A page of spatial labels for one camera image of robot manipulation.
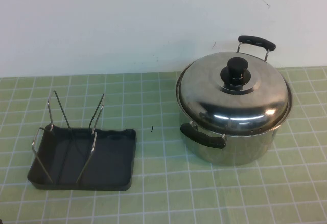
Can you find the green checkered tablecloth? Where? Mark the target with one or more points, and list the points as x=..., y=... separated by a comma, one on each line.
x=163, y=196

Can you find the black plastic drip tray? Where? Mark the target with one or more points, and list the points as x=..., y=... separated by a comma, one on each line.
x=110, y=162

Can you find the steel pot lid black knob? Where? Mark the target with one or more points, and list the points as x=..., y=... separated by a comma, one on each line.
x=255, y=106

